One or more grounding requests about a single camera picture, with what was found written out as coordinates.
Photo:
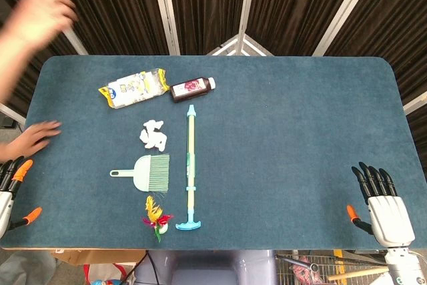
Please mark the yellow white snack bag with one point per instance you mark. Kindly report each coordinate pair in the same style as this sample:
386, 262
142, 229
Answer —
133, 88

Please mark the brown cardboard box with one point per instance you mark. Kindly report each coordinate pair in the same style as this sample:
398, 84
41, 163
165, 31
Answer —
96, 256

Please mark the yellow red pipe-cleaner flower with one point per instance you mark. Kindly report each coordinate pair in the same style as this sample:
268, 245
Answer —
155, 216

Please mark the person's left forearm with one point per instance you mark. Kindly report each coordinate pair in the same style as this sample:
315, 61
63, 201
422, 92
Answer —
4, 153

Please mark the red pink packet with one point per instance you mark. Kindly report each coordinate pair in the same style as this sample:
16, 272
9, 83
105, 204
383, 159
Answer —
302, 270

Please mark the dark pleated white-framed folding screen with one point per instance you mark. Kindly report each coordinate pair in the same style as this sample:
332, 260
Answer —
207, 8

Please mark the green hand brush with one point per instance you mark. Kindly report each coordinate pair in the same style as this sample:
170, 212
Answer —
150, 173

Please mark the red white bag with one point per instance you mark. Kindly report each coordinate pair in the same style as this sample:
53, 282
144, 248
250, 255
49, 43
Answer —
100, 273

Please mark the person's right hand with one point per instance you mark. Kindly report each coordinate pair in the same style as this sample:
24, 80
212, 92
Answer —
38, 14

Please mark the person's right forearm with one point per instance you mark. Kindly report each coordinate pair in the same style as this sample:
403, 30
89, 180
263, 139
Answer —
11, 64

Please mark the robot right five-finger hand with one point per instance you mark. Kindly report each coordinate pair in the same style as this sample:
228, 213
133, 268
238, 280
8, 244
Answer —
388, 220

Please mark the dark brown labelled bottle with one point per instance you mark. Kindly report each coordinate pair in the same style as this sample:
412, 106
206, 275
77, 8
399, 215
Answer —
191, 88

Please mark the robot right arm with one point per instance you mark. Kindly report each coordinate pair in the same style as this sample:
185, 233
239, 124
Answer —
402, 265

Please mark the blue felt table mat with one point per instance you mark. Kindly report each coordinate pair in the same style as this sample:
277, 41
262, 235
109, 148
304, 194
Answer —
267, 151

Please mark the wooden stick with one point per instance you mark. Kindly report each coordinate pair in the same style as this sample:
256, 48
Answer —
357, 274

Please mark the lavender robot torso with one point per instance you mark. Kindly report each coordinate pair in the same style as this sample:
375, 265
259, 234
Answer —
207, 267

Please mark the robot left five-finger hand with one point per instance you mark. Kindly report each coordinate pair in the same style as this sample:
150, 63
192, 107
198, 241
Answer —
4, 205

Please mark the person's left hand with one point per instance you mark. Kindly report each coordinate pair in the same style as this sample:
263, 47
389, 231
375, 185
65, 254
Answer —
31, 138

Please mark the grey metal tube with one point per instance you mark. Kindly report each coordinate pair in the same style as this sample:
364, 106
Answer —
297, 261

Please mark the grey trouser leg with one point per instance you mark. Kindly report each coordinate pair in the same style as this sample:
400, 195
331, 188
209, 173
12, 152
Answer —
23, 268

